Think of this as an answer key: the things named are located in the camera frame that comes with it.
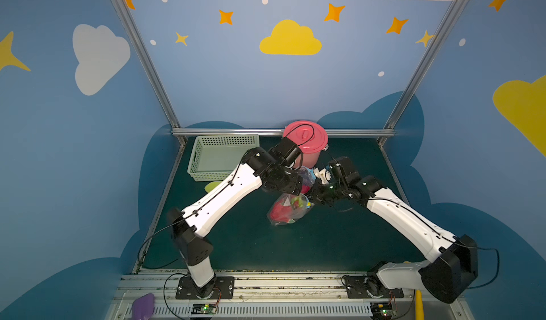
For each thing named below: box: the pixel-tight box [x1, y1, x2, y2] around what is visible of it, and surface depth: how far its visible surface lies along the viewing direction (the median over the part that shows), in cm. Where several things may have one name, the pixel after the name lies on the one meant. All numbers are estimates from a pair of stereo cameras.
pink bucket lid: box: [282, 120, 328, 154], surface depth 100 cm
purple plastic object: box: [131, 292, 155, 320], surface depth 72 cm
